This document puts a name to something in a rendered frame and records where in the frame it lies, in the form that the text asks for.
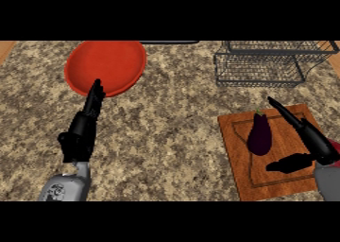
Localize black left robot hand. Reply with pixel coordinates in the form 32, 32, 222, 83
55, 78, 107, 164

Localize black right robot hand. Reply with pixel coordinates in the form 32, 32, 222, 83
265, 95, 340, 174

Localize dark purple eggplant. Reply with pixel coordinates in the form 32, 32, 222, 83
245, 109, 273, 157

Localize brown wooden cutting board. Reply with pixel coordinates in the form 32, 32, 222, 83
216, 103, 324, 202

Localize red oval plate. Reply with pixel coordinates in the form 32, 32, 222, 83
64, 41, 147, 98

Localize dark wire tiered basket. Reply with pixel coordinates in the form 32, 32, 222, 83
213, 41, 340, 89

